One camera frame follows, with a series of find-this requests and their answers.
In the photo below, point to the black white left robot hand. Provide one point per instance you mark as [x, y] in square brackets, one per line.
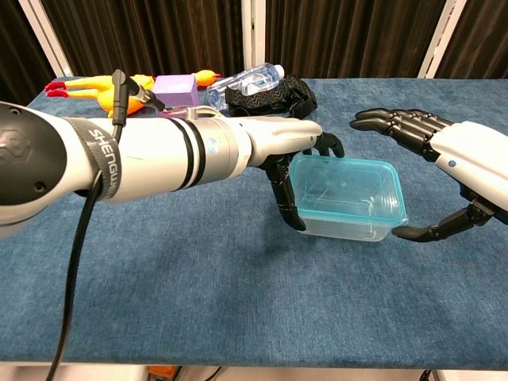
[278, 135]

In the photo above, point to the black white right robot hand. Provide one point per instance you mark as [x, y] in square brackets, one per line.
[476, 158]

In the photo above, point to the clear container teal lid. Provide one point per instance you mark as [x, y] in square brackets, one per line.
[349, 233]

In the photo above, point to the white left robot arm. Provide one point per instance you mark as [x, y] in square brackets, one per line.
[158, 152]

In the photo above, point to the clear plastic water bottle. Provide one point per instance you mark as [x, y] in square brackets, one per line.
[238, 81]

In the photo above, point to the purple foam block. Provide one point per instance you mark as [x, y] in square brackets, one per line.
[178, 90]

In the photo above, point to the dark brown curtain panel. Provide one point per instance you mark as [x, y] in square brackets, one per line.
[480, 39]
[16, 59]
[151, 35]
[345, 35]

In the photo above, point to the blue velvet tablecloth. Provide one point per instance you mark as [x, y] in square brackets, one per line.
[238, 285]

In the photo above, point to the yellow rubber chicken toy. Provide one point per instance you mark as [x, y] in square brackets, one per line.
[89, 85]

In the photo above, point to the orange object under table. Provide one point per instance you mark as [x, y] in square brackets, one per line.
[162, 374]

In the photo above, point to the white upright frame post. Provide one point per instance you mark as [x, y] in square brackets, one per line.
[254, 35]

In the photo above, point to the white slanted frame post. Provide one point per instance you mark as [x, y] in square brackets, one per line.
[47, 35]
[440, 39]

